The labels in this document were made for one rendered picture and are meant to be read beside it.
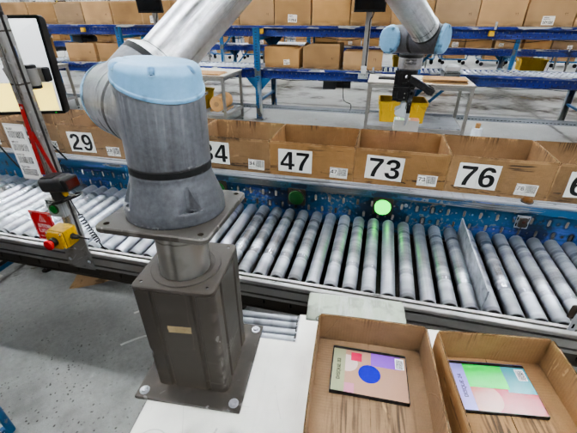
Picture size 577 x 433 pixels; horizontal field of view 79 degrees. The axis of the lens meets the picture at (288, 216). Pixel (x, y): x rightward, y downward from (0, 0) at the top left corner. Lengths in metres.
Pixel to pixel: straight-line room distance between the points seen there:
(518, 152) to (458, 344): 1.14
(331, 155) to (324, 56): 4.32
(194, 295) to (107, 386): 1.37
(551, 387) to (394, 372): 0.38
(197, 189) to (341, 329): 0.58
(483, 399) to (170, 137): 0.89
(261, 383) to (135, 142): 0.65
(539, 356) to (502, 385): 0.15
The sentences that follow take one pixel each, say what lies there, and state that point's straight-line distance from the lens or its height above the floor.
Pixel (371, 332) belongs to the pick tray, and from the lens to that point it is 1.02.
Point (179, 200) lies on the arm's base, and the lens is 0.64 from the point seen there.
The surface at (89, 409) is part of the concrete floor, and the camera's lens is 2.02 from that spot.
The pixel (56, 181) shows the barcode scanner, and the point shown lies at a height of 1.08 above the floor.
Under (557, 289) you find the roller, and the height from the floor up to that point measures 0.74.
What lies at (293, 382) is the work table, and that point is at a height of 0.75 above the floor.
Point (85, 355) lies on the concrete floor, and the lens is 2.25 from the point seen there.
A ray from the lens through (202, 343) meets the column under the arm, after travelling 0.84.
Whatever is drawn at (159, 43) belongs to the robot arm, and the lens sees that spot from 0.82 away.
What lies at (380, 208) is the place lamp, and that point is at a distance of 1.59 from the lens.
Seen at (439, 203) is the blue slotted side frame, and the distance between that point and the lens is 1.61.
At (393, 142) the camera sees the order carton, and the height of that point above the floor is 0.99.
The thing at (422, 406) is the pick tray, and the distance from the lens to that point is 0.98.
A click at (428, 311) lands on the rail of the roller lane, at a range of 1.22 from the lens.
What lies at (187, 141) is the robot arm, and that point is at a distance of 0.62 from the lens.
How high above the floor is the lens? 1.55
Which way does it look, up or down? 30 degrees down
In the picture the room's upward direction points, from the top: straight up
